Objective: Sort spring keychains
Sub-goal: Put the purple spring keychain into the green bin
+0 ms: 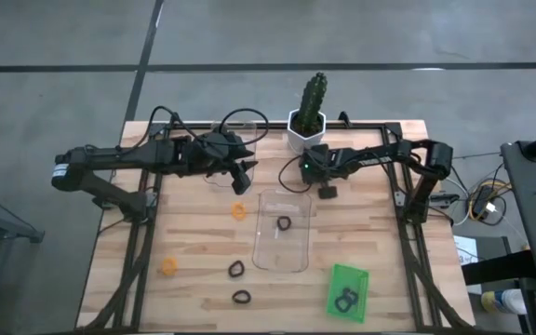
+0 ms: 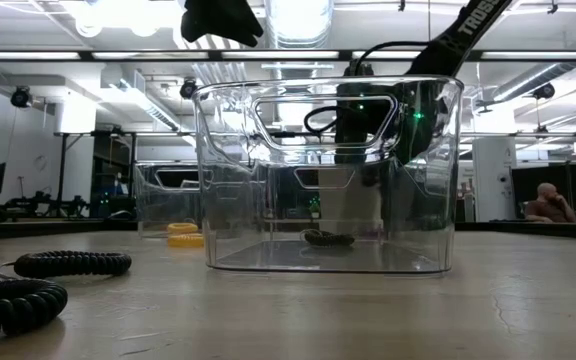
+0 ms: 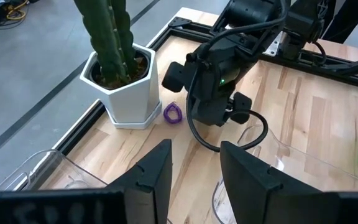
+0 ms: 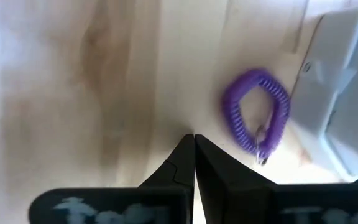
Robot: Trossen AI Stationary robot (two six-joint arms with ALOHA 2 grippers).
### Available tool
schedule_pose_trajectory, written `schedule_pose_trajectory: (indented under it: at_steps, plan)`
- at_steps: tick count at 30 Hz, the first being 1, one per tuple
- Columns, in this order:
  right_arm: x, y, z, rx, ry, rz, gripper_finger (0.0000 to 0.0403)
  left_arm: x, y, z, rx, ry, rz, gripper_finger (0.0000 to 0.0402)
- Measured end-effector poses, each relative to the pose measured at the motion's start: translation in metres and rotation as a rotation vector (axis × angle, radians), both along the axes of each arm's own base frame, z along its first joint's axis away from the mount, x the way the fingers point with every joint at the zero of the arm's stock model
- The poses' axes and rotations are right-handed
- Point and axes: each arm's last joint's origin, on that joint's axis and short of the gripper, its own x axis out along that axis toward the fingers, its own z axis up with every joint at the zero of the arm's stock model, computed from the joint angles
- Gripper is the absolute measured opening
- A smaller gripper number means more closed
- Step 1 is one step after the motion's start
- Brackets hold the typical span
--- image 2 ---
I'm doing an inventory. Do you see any black horizontal frame beam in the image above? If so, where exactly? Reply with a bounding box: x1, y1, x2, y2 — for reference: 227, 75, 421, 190
0, 48, 576, 63

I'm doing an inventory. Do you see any white pedestal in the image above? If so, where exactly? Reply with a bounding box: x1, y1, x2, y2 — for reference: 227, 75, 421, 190
317, 164, 384, 236

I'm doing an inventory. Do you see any round metal ceiling duct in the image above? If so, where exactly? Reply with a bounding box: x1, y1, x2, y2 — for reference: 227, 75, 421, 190
266, 0, 335, 49

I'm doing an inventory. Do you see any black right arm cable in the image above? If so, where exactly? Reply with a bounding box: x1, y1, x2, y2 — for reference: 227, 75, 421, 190
303, 40, 432, 135

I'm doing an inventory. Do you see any clear plastic bin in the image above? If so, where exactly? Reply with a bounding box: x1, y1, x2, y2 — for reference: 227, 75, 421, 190
135, 160, 205, 239
191, 74, 465, 276

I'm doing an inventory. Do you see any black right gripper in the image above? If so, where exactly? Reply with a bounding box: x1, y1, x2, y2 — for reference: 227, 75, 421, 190
367, 80, 445, 167

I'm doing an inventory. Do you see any white pillar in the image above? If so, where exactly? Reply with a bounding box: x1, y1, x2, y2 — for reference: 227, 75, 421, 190
472, 137, 518, 223

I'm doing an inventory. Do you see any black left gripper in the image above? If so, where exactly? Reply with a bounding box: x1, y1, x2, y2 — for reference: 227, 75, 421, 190
180, 0, 265, 49

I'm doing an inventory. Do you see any black spring keychain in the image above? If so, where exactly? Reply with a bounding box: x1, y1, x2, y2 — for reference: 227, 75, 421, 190
0, 278, 69, 344
0, 250, 134, 281
299, 228, 357, 248

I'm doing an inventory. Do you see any person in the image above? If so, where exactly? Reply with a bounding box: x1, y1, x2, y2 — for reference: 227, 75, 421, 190
523, 181, 576, 224

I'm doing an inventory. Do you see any black metal stand frame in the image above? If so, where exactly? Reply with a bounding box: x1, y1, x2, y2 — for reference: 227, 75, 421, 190
53, 130, 139, 217

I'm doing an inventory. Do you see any black table edge rail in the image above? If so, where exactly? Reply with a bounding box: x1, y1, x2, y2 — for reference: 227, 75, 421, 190
0, 217, 576, 241

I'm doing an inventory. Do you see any black dome ceiling camera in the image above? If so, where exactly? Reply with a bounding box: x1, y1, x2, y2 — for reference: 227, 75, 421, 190
532, 81, 557, 101
179, 77, 201, 101
9, 85, 34, 109

